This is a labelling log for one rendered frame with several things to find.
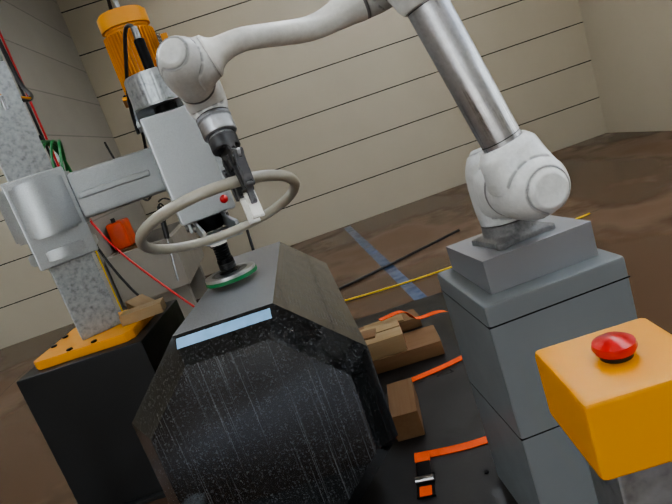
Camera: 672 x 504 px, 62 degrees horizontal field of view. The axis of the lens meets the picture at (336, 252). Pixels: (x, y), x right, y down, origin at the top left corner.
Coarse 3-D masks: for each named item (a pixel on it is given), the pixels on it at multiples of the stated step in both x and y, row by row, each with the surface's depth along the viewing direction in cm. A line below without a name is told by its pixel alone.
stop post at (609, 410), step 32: (640, 320) 57; (544, 352) 57; (576, 352) 55; (640, 352) 52; (544, 384) 58; (576, 384) 50; (608, 384) 49; (640, 384) 47; (576, 416) 50; (608, 416) 47; (640, 416) 47; (608, 448) 48; (640, 448) 48; (608, 480) 54; (640, 480) 51
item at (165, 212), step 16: (256, 176) 142; (272, 176) 146; (288, 176) 151; (192, 192) 137; (208, 192) 137; (288, 192) 168; (160, 208) 140; (176, 208) 137; (272, 208) 178; (144, 224) 142; (240, 224) 182; (256, 224) 182; (144, 240) 149; (192, 240) 177; (208, 240) 180
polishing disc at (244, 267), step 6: (240, 264) 236; (246, 264) 232; (252, 264) 228; (240, 270) 224; (246, 270) 223; (210, 276) 232; (216, 276) 228; (222, 276) 224; (228, 276) 221; (234, 276) 220; (210, 282) 222; (216, 282) 220
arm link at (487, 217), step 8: (472, 152) 156; (480, 152) 153; (472, 160) 154; (472, 168) 154; (472, 176) 155; (480, 176) 151; (472, 184) 155; (480, 184) 151; (472, 192) 157; (480, 192) 151; (472, 200) 159; (480, 200) 153; (480, 208) 156; (488, 208) 151; (480, 216) 159; (488, 216) 155; (496, 216) 153; (504, 216) 151; (480, 224) 161; (488, 224) 157; (496, 224) 155; (504, 224) 154
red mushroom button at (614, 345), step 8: (600, 336) 53; (608, 336) 52; (616, 336) 52; (624, 336) 52; (632, 336) 52; (592, 344) 53; (600, 344) 52; (608, 344) 51; (616, 344) 51; (624, 344) 51; (632, 344) 51; (600, 352) 51; (608, 352) 51; (616, 352) 51; (624, 352) 50; (632, 352) 51
